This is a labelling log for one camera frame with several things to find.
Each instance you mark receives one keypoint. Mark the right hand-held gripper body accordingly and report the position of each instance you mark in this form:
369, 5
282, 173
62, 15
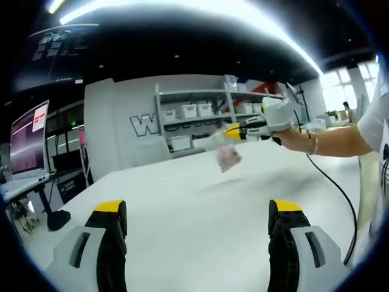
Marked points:
278, 114

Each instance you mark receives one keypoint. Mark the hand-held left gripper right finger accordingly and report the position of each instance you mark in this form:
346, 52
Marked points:
304, 261

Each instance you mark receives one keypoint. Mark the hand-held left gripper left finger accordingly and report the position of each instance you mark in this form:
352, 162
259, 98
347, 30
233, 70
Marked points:
83, 261

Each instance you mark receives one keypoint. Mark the clear resealable bag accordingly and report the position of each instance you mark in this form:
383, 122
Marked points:
228, 158

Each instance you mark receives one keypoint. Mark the heap of white plastic bags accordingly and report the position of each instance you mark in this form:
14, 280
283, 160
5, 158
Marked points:
316, 124

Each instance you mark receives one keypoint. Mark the green potted plant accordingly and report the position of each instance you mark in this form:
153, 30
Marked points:
332, 114

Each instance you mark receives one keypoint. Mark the bright window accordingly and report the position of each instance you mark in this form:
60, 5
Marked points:
331, 91

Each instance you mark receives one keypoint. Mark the row of white storage boxes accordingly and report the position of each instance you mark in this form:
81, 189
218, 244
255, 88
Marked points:
189, 111

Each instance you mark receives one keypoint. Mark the long ceiling light strip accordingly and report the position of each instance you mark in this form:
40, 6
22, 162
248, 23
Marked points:
304, 54

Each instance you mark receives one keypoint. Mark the grey metal shelf unit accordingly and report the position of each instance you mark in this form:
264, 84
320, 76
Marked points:
188, 93

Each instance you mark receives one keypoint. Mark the black box with label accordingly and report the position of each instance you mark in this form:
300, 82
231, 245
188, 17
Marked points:
71, 187

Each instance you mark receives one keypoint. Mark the white folding stand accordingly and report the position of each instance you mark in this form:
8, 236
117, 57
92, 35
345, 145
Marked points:
86, 170

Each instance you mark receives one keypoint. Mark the person's white printed shirt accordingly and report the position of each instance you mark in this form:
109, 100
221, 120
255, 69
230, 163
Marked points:
372, 127

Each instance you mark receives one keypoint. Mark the white desk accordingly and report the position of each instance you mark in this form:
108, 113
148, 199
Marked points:
21, 185

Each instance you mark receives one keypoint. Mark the pink tag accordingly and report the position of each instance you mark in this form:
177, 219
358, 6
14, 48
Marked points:
81, 137

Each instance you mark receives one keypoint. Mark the computer monitor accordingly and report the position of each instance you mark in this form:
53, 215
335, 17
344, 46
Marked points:
27, 146

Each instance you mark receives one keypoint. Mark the dark hanging display screen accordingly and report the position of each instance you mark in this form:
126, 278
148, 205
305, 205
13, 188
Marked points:
54, 67

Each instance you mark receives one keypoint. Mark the short ceiling light strip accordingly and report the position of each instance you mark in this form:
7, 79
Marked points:
56, 6

